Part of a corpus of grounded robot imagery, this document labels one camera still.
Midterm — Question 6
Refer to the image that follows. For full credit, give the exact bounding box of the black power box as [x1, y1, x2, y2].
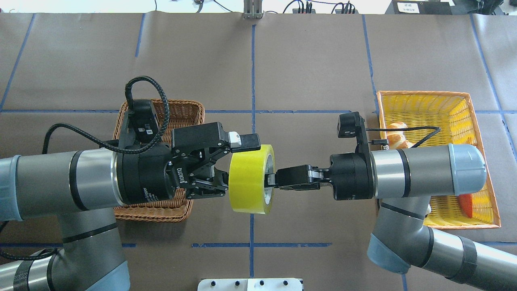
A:
[385, 0, 453, 15]

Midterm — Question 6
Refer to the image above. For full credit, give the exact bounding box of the yellow plastic basket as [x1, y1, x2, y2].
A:
[377, 91, 501, 230]

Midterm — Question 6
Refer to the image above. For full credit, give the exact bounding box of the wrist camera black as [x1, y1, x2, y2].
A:
[337, 111, 370, 154]
[126, 99, 160, 149]

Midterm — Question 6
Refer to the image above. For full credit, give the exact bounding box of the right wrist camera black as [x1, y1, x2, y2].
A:
[337, 111, 370, 154]

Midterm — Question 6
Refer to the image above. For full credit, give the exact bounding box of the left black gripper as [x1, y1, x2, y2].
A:
[118, 123, 261, 205]

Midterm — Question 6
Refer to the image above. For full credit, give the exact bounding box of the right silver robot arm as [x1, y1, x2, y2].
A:
[263, 144, 517, 291]

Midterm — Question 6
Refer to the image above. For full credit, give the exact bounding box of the right black camera cable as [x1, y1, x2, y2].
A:
[366, 126, 441, 151]

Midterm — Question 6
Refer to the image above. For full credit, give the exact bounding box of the left black camera cable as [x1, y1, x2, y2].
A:
[42, 76, 170, 156]

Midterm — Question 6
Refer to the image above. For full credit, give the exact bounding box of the toy carrot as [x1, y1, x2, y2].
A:
[457, 194, 473, 219]

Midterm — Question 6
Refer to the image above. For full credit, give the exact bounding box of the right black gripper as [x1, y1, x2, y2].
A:
[267, 153, 375, 201]

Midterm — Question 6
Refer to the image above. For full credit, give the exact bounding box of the black camera cable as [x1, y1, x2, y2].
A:
[42, 76, 170, 156]
[366, 126, 441, 151]

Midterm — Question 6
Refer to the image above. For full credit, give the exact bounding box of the yellow tape roll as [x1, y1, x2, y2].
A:
[228, 144, 275, 214]

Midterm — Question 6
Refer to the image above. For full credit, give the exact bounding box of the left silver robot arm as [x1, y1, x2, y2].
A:
[1, 123, 261, 291]

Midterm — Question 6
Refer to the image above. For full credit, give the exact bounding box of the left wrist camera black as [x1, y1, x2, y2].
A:
[126, 99, 160, 149]

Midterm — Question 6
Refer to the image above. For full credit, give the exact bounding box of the toy croissant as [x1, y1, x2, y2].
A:
[386, 122, 414, 150]

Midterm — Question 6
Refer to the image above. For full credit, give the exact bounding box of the aluminium frame post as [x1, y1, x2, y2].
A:
[242, 0, 264, 19]

